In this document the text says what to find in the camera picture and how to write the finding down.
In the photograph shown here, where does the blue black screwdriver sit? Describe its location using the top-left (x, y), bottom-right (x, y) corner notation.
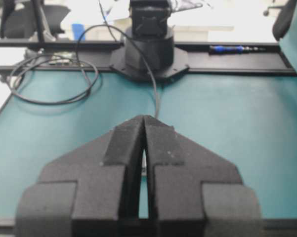
top-left (208, 45), bottom-right (266, 55)

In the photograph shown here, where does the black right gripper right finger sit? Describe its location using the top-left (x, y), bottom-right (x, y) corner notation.
top-left (144, 116), bottom-right (262, 237)

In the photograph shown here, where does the blue box in background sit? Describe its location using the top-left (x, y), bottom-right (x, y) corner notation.
top-left (72, 23), bottom-right (85, 40)

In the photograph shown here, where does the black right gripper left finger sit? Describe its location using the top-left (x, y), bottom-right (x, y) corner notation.
top-left (15, 116), bottom-right (144, 237)

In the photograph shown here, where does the black office chair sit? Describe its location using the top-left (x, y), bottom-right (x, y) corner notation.
top-left (0, 0), bottom-right (70, 42)

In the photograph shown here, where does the black USB cable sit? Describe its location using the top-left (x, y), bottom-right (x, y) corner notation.
top-left (10, 24), bottom-right (162, 118)

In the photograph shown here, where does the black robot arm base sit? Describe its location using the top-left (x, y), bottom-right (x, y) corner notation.
top-left (109, 0), bottom-right (189, 81)

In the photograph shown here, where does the black chair at right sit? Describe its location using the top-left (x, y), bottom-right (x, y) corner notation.
top-left (272, 0), bottom-right (297, 41)

